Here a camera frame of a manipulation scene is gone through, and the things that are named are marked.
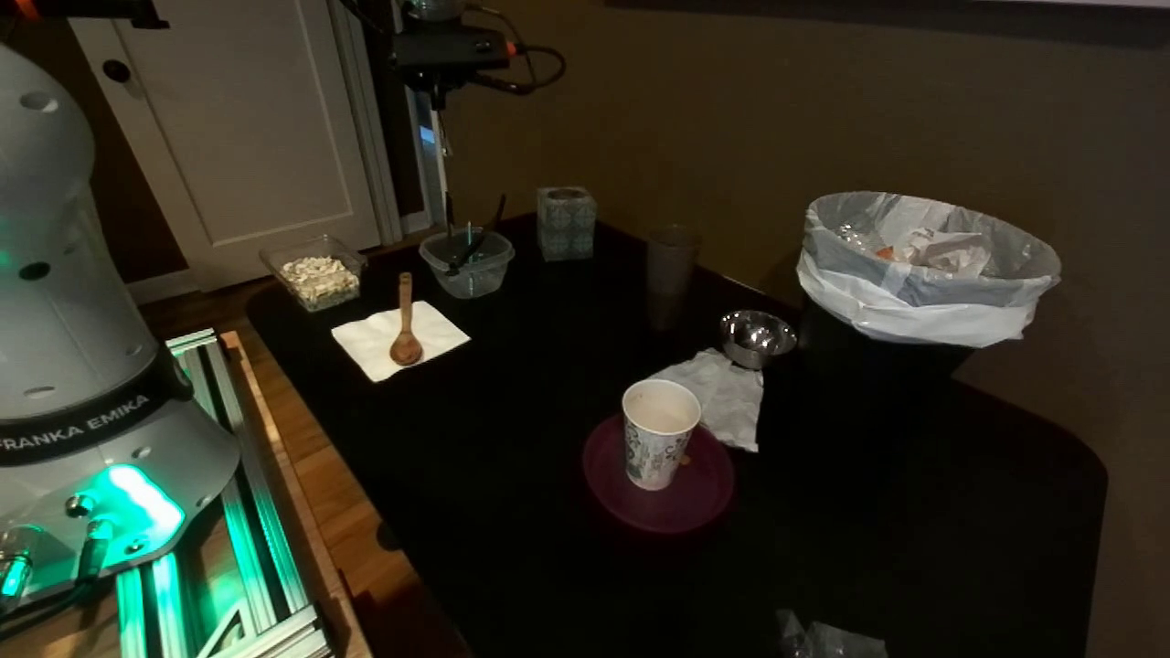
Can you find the clear plastic lunchbox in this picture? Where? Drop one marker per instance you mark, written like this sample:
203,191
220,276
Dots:
466,269

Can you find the wooden spoon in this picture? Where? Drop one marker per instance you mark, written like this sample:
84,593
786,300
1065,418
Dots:
407,341

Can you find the translucent plastic cup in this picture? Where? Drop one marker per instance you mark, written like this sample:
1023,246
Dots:
670,276

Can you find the patterned paper cup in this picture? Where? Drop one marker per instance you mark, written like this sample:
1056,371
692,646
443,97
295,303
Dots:
659,443

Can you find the black kitchen tongs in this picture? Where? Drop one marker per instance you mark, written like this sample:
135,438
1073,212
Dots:
469,243

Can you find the crumpled white paper napkin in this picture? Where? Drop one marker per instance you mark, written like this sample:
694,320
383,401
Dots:
732,397

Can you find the flat white paper napkin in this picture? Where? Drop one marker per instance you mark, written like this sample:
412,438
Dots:
425,348

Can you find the small metal bowl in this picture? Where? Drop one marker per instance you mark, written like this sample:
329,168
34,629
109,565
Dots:
753,332

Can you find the maroon plate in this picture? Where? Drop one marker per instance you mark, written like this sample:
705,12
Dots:
699,493

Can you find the clear container with popcorn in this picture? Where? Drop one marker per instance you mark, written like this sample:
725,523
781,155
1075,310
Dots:
314,279

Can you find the wooden base platform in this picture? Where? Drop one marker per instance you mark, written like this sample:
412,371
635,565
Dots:
310,488

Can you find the bin with white liner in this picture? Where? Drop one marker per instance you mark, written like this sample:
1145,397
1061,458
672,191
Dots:
926,269

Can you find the white door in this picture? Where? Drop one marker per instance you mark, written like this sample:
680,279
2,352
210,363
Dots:
242,122

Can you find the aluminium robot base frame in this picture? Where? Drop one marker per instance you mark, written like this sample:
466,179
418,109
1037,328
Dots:
207,570

